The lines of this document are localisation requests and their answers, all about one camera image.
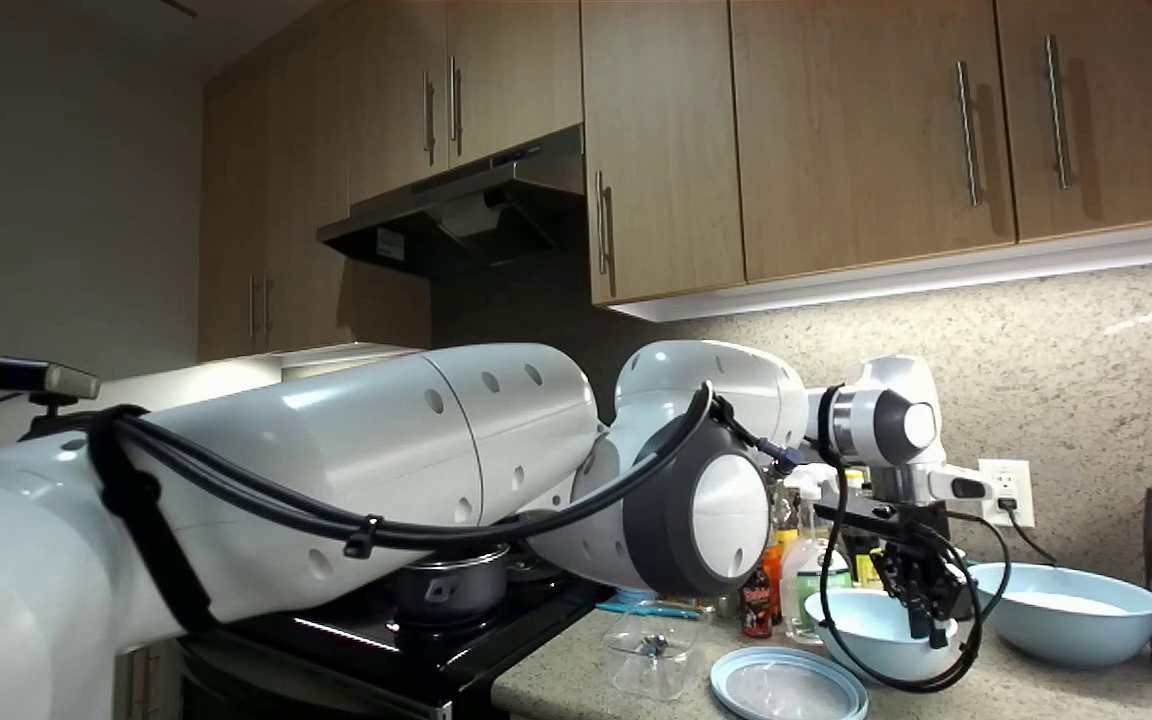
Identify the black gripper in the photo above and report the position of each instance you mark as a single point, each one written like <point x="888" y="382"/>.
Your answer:
<point x="919" y="545"/>

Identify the medium light blue bowl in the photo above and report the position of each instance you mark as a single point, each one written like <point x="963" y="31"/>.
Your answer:
<point x="868" y="641"/>

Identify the large light blue bowl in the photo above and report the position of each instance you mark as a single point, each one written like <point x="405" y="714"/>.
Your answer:
<point x="1069" y="632"/>

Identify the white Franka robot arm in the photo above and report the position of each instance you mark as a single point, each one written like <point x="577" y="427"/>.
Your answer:
<point x="338" y="441"/>

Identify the light blue plate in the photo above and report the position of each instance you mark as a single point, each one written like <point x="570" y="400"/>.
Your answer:
<point x="789" y="685"/>

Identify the dark bottle red label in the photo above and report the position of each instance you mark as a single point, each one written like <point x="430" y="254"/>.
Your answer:
<point x="759" y="617"/>

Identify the teal utensil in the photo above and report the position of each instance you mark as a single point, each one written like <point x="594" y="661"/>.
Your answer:
<point x="658" y="611"/>

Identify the under cabinet light strip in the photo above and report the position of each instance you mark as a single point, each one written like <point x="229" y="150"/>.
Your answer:
<point x="938" y="272"/>

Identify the light wood cabinet door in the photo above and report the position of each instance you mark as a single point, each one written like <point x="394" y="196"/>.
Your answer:
<point x="856" y="134"/>
<point x="671" y="134"/>
<point x="309" y="162"/>
<point x="520" y="66"/>
<point x="1139" y="104"/>

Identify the black pot glass lid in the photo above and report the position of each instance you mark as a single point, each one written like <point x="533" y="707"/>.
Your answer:
<point x="458" y="584"/>

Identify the black kitchen stove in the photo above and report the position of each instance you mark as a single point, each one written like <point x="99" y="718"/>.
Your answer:
<point x="377" y="652"/>

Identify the dark range hood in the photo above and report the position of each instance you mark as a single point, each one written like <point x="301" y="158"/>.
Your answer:
<point x="471" y="214"/>

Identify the white wall outlet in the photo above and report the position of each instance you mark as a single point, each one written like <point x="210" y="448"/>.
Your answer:
<point x="1017" y="475"/>

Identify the black camera on tripod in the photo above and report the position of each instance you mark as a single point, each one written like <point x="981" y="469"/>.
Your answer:
<point x="43" y="382"/>

